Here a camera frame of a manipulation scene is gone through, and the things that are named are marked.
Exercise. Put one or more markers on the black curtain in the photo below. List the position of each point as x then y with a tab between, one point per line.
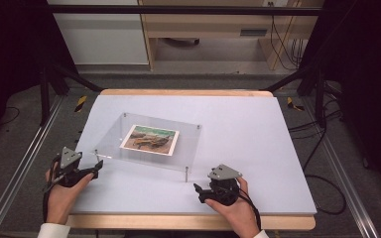
10	49
370	82

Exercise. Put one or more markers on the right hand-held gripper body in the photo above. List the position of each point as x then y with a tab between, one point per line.
224	185

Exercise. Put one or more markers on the landscape photo print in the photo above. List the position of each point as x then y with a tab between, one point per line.
150	140

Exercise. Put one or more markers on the grey label plate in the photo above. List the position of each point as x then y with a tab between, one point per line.
253	32

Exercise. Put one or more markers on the aluminium floor rail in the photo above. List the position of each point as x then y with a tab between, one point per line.
344	178
20	172

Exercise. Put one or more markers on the person's left white sleeve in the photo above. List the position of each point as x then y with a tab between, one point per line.
53	230

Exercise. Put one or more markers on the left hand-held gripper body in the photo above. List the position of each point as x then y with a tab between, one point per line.
68	158

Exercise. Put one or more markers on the black horizontal bar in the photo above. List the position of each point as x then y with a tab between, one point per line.
178	10

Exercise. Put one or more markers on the person's left hand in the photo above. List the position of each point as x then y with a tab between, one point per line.
61	201

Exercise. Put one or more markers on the wooden table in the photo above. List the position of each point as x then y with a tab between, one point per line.
178	222

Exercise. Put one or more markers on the person's white sleeve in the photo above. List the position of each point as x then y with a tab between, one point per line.
261	234
53	230

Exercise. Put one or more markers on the person's right white sleeve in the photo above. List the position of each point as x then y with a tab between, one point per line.
261	234

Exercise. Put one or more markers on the person's right hand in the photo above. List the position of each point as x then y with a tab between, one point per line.
239	214

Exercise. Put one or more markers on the white cabinet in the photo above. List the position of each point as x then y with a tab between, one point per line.
102	36

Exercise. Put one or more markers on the wooden desk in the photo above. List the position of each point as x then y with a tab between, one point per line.
208	24

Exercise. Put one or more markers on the white board sheet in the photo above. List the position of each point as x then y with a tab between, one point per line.
238	132

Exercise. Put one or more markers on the black metal stand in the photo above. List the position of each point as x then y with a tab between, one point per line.
44	99
320	99

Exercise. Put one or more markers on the clear acrylic photo frame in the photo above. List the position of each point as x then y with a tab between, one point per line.
165	162

